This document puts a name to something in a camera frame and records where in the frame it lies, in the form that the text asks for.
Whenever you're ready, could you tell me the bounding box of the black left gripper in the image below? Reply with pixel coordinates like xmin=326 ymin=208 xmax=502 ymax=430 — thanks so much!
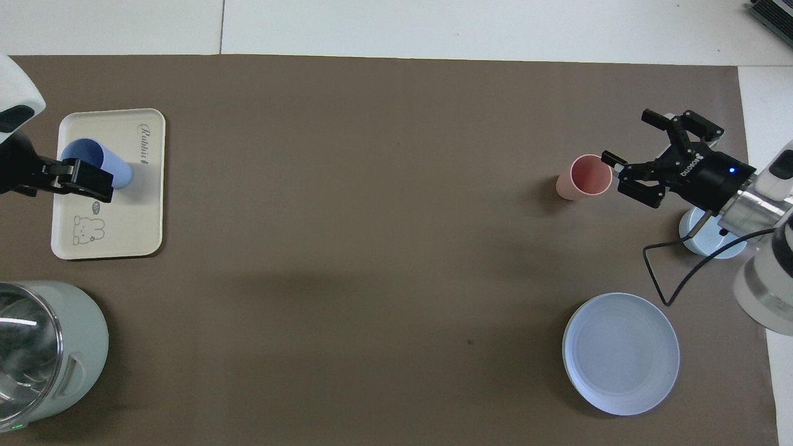
xmin=0 ymin=131 xmax=114 ymax=204

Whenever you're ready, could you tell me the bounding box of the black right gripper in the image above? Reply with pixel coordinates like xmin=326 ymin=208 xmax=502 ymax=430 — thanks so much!
xmin=602 ymin=110 xmax=756 ymax=216

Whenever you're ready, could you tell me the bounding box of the blue ribbed cup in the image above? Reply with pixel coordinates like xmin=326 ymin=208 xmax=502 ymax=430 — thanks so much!
xmin=60 ymin=138 xmax=133 ymax=190

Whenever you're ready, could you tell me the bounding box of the pink cup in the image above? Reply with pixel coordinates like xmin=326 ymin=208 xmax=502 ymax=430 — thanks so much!
xmin=556 ymin=154 xmax=614 ymax=201

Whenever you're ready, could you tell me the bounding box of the cream rabbit print tray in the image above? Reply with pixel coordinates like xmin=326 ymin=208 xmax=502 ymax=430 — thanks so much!
xmin=51 ymin=108 xmax=167 ymax=261

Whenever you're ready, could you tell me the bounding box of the light blue bowl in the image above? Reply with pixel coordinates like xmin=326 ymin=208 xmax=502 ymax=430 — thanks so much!
xmin=678 ymin=208 xmax=748 ymax=258

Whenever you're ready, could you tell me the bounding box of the pale green electric pot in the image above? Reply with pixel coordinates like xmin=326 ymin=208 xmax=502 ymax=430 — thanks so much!
xmin=0 ymin=281 xmax=110 ymax=434

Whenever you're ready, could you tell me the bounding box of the dark grey ridged device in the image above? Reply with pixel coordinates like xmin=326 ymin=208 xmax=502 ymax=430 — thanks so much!
xmin=747 ymin=0 xmax=793 ymax=32

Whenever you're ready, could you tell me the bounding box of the light blue plate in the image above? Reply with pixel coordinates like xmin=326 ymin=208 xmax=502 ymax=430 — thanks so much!
xmin=562 ymin=292 xmax=681 ymax=417

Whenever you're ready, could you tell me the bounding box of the brown table mat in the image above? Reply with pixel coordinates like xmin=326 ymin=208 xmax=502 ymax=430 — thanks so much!
xmin=0 ymin=55 xmax=780 ymax=446

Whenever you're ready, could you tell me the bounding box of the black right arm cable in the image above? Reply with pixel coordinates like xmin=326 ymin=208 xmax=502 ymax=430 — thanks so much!
xmin=643 ymin=208 xmax=778 ymax=307

